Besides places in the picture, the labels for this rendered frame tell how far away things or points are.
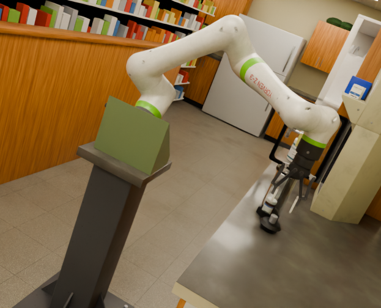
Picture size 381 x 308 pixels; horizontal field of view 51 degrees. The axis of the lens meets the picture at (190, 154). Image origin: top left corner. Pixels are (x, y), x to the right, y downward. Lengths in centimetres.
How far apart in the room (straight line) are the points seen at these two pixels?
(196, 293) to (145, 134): 74
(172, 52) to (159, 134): 34
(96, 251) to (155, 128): 66
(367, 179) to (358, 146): 19
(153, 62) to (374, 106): 100
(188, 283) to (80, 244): 90
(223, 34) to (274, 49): 534
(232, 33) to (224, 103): 556
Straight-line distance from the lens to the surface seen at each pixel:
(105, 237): 188
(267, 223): 162
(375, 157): 205
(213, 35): 163
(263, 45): 698
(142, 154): 167
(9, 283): 241
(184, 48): 166
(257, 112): 702
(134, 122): 166
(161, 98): 177
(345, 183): 203
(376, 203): 245
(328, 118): 148
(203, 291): 117
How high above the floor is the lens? 162
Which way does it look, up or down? 19 degrees down
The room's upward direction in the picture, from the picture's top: 22 degrees clockwise
